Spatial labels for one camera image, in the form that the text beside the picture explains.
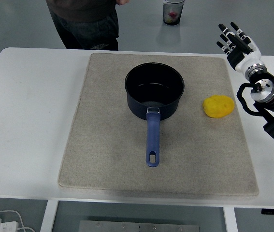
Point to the beige table mat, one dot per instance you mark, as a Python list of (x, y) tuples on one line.
[(103, 145)]

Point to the grey metal plate with screws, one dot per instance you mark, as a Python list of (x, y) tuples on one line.
[(139, 227)]

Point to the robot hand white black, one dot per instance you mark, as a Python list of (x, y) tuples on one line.
[(248, 56)]

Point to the black bin with clear liner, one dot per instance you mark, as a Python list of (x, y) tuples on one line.
[(173, 14)]

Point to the white table leg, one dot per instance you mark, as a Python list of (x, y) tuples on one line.
[(230, 221), (48, 217)]

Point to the person's hand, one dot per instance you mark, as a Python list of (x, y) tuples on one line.
[(122, 2)]

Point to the yellow potato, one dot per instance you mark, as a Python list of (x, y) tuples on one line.
[(218, 106)]

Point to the person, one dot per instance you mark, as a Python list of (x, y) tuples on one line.
[(83, 24)]

